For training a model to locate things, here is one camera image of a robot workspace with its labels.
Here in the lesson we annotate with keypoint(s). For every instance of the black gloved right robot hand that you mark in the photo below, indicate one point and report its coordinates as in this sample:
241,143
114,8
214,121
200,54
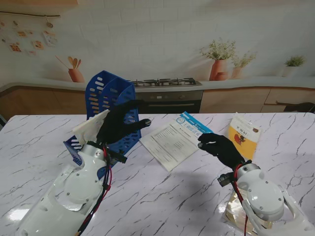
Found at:
221,147

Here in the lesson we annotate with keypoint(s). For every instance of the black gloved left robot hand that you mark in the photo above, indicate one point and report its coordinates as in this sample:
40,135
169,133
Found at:
113,127

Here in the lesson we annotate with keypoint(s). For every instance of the blue and white novel book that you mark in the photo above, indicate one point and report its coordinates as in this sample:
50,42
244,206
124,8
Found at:
88,127

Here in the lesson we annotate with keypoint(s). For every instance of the tan cover book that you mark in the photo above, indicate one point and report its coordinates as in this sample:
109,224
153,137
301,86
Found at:
231,211

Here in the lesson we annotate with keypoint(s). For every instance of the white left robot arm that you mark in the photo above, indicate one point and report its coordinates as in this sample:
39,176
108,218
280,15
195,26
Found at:
76,186

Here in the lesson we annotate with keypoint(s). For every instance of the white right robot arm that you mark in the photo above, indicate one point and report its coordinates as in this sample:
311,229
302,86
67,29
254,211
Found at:
263,199

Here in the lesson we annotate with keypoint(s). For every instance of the yellow cover book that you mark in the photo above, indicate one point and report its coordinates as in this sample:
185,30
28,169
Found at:
246,145

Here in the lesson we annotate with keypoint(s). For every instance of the blue perforated plastic file holder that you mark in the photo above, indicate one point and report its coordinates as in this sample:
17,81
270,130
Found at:
131,88

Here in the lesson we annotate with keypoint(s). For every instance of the white workbook with blue header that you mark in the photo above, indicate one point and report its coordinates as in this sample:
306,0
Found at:
169,145

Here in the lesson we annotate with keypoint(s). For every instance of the printed kitchen scene backdrop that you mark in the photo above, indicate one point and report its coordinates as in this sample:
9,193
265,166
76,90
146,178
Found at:
157,37

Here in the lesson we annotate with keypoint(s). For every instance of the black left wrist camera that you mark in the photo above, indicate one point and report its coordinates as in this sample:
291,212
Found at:
119,157

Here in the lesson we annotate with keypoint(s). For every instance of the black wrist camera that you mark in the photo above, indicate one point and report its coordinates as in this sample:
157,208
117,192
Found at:
225,180
119,157

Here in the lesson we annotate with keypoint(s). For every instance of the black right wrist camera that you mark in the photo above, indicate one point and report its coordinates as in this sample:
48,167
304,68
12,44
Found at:
225,180

